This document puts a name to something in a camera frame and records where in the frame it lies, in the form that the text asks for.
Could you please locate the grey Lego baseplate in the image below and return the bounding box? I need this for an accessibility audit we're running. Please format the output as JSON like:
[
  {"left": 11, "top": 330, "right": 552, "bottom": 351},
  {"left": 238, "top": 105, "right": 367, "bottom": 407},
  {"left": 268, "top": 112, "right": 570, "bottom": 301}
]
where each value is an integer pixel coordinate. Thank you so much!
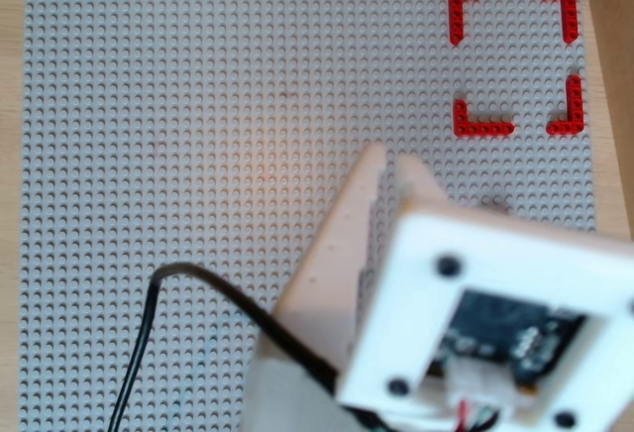
[{"left": 17, "top": 0, "right": 598, "bottom": 432}]

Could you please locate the red L-shaped Lego beam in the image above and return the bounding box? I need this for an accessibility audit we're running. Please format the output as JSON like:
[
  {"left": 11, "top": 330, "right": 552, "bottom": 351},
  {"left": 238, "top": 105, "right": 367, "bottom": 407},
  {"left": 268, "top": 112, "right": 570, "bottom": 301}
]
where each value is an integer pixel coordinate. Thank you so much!
[
  {"left": 538, "top": 0, "right": 580, "bottom": 46},
  {"left": 448, "top": 0, "right": 486, "bottom": 47},
  {"left": 545, "top": 74, "right": 584, "bottom": 136},
  {"left": 452, "top": 98, "right": 516, "bottom": 138}
]

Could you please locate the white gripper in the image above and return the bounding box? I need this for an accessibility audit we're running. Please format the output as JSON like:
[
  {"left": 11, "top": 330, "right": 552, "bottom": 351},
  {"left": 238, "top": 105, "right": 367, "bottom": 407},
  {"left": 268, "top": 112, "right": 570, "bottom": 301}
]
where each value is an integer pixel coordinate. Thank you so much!
[{"left": 245, "top": 142, "right": 388, "bottom": 432}]

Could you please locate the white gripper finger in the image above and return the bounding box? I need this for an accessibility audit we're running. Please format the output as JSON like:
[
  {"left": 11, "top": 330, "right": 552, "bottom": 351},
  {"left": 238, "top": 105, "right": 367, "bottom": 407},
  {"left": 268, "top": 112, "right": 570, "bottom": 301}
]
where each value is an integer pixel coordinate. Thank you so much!
[{"left": 394, "top": 153, "right": 450, "bottom": 223}]

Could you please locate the black camera cable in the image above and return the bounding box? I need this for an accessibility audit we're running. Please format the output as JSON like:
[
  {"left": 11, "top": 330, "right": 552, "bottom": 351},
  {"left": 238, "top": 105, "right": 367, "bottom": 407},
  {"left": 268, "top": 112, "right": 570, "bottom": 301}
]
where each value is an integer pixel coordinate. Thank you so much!
[{"left": 109, "top": 262, "right": 346, "bottom": 432}]

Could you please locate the brown cardboard box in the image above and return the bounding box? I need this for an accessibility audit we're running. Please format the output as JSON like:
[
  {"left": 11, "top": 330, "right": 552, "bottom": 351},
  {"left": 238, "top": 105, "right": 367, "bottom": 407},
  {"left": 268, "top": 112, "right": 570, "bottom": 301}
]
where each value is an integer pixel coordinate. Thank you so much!
[{"left": 586, "top": 0, "right": 634, "bottom": 243}]

